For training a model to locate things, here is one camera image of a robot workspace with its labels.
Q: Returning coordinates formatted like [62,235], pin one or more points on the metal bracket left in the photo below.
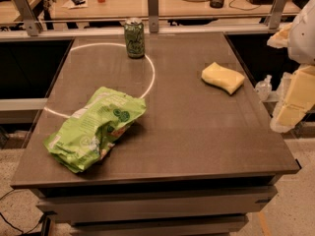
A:
[32,25]

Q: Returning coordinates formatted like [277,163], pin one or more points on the yellow sponge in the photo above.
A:
[223,78]

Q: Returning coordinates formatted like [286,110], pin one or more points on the green chip bag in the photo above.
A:
[88,135]

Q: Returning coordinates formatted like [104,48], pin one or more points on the metal bracket right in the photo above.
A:
[274,19]

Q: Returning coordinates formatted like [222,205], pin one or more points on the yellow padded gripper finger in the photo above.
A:
[298,99]
[280,38]

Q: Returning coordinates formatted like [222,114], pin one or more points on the metal bracket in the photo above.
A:
[153,15]
[32,25]
[274,19]

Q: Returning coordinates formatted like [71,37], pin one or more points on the metal bracket middle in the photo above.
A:
[153,15]

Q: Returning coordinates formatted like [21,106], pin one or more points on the black mesh pen cup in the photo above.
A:
[216,3]

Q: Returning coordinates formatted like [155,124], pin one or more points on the green soda can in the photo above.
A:
[134,37]

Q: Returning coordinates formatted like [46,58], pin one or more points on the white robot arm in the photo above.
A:
[301,39]

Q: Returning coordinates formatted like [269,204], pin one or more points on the clear sanitizer bottle left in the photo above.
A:
[264,88]

